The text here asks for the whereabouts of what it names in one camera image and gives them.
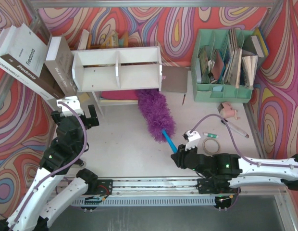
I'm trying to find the green file organizer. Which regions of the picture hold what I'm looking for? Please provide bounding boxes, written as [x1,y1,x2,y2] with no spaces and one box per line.
[191,28,261,103]

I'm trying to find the books behind shelf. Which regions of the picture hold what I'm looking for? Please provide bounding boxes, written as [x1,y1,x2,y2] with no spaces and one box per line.
[74,29,128,50]

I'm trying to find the white black stapler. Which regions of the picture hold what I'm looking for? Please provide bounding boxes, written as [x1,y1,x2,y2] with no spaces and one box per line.
[75,161,86,168]

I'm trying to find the white wooden bookshelf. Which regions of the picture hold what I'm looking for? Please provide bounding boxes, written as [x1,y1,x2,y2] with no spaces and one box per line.
[72,47,162,114]

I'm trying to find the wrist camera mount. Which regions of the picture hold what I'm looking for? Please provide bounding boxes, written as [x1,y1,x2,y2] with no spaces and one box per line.
[183,130,201,151]
[51,96,85,118]

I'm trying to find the white marker pen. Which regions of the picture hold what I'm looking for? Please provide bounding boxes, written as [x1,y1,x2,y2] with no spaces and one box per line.
[221,119,249,138]

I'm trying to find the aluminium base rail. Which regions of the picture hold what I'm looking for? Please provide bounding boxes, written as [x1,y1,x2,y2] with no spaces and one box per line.
[50,177,284,207]

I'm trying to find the taupe Lonely City book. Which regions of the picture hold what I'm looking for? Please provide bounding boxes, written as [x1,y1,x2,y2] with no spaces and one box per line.
[45,36,77,97]

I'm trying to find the tape roll ring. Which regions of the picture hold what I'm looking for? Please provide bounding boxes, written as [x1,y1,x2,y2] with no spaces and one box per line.
[202,137,221,154]

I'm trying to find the pink pig figurine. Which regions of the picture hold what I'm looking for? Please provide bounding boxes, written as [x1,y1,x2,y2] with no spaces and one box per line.
[217,102,240,120]

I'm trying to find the grey book in organizer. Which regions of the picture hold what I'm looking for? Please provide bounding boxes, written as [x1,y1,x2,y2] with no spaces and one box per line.
[243,28,269,58]

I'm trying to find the white Mademoiselle book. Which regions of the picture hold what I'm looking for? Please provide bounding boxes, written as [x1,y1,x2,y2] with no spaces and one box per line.
[0,26,46,97]

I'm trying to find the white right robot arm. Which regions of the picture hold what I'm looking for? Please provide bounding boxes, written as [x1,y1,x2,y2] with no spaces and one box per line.
[171,145,298,194]

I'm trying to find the brown Fredonia book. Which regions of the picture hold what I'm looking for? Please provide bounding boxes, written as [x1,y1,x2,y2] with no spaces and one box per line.
[0,23,65,100]

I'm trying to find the yellow sticky note pad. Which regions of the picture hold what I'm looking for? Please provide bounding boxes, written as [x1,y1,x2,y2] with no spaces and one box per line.
[77,92,90,103]

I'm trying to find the grey notebook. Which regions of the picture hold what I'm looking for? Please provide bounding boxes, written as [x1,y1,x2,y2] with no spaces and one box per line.
[161,66,188,93]

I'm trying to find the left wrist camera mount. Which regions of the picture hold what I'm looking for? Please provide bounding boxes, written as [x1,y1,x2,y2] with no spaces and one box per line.
[51,96,85,118]

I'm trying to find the green white glue stick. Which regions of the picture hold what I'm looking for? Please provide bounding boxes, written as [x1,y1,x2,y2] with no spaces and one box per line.
[203,132,219,139]

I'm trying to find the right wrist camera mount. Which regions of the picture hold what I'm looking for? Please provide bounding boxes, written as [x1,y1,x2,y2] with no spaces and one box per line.
[183,130,201,151]

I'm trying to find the purple fluffy duster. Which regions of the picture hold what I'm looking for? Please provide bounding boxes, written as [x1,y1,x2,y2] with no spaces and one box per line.
[137,89,177,153]

